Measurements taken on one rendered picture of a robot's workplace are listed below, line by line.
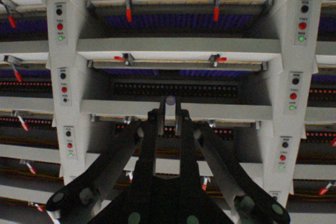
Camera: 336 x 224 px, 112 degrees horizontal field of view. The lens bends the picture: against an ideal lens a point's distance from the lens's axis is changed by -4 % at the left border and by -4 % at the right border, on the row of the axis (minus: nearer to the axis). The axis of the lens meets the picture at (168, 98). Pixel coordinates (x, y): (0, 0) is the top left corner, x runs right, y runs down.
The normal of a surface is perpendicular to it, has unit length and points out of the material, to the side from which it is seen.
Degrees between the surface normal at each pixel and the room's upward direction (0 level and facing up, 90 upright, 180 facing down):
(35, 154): 107
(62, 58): 90
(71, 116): 90
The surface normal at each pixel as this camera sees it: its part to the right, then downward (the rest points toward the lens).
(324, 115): -0.06, -0.16
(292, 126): -0.07, 0.14
